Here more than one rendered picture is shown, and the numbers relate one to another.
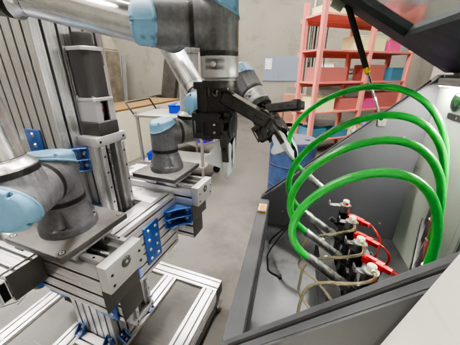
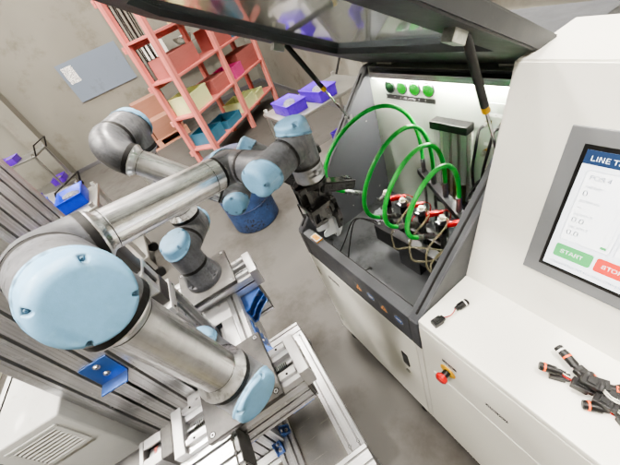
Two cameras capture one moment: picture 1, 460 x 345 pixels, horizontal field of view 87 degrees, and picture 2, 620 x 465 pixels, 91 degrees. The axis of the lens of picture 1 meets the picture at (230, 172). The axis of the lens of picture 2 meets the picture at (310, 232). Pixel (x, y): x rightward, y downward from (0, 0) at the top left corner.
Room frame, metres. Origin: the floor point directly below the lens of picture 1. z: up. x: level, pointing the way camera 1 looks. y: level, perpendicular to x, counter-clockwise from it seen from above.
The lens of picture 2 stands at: (0.01, 0.42, 1.83)
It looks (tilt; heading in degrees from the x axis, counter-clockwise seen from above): 40 degrees down; 327
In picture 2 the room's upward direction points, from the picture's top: 24 degrees counter-clockwise
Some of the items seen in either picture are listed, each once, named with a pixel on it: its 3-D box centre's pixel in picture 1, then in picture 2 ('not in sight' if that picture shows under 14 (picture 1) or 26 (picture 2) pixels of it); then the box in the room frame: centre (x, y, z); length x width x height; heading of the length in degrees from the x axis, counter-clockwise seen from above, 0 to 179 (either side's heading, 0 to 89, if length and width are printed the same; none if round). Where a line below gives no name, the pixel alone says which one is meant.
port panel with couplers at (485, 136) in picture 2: not in sight; (497, 154); (0.27, -0.51, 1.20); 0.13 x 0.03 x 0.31; 166
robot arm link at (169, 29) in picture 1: (164, 24); (265, 169); (0.53, 0.12, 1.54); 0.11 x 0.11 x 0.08; 6
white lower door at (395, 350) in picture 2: not in sight; (370, 330); (0.63, -0.06, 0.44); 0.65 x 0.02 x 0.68; 166
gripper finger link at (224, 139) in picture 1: (225, 142); (334, 213); (0.50, 0.01, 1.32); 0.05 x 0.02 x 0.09; 166
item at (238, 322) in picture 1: (253, 264); (353, 276); (0.62, -0.08, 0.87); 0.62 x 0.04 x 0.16; 166
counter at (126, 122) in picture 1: (129, 128); not in sight; (4.63, 1.94, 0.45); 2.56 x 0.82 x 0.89; 159
